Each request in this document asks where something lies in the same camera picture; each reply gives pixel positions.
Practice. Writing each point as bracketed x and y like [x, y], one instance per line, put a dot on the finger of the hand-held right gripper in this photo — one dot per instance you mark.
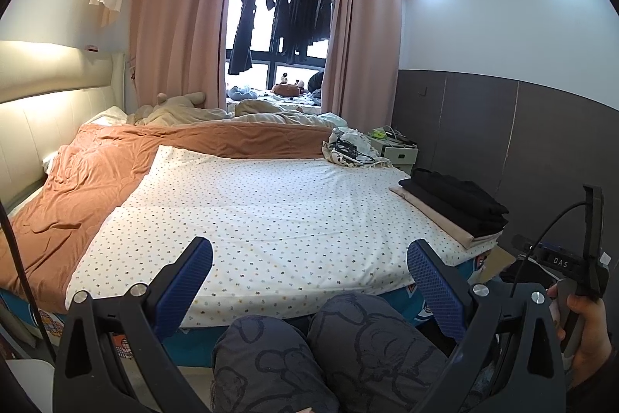
[524, 242]

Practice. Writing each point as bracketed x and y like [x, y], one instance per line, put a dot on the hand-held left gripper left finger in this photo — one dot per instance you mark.
[191, 272]

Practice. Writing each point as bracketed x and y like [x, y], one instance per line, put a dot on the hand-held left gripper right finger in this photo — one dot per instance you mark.
[430, 282]

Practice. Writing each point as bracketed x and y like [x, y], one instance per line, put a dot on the row of hanging dark clothes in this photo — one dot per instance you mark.
[295, 16]

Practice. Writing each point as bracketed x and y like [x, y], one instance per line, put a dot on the person's right hand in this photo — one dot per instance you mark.
[592, 335]

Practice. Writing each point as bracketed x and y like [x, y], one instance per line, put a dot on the cardboard box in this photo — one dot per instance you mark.
[498, 263]

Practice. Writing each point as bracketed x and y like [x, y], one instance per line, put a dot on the folded black garment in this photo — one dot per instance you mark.
[478, 226]

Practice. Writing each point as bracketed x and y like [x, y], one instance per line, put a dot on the folded beige garment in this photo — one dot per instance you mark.
[454, 229]

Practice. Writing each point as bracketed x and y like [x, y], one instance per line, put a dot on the person's legs in patterned trousers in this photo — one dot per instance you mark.
[387, 345]

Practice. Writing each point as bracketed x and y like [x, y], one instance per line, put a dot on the white dotted bed sheet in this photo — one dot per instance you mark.
[271, 224]

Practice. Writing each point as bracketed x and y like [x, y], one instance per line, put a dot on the person's left leg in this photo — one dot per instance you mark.
[271, 364]

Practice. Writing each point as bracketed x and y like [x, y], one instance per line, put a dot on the white nightstand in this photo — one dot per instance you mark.
[399, 151]

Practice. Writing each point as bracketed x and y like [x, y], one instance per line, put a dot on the orange blanket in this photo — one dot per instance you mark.
[77, 200]

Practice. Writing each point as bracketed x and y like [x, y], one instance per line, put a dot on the green small item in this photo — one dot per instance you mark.
[377, 134]

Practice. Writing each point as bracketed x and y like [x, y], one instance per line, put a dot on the beige plush bear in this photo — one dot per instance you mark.
[174, 108]

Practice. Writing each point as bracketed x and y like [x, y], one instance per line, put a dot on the white pillow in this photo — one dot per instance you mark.
[107, 115]

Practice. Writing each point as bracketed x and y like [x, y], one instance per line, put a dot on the beige duvet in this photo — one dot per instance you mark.
[271, 113]

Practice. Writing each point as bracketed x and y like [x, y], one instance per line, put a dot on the blue plush toy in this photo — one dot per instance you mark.
[241, 93]

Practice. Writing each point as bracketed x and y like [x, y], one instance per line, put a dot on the white stool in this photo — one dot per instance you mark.
[24, 386]

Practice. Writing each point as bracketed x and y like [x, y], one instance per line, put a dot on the orange plush toy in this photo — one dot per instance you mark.
[286, 88]

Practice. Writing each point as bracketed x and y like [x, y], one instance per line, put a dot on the cream padded headboard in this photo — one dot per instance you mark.
[43, 103]

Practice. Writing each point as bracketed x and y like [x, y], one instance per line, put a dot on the dark cushion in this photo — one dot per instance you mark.
[315, 81]

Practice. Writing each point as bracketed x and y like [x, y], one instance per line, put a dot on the pink curtain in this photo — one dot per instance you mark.
[362, 40]
[179, 21]

